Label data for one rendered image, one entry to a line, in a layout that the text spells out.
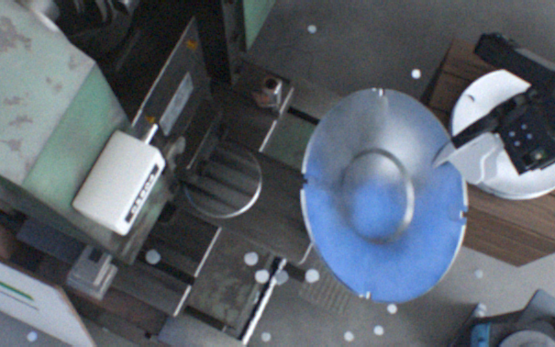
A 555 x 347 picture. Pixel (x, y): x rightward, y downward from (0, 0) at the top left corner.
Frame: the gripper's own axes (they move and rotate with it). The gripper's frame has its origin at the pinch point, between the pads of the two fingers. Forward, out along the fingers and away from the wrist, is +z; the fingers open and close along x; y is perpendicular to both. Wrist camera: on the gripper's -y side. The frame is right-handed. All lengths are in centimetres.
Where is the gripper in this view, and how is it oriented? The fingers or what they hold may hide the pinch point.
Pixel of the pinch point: (440, 155)
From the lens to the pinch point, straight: 88.9
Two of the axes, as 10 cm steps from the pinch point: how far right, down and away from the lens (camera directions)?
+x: 6.4, -1.0, 7.7
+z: -6.5, 4.7, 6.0
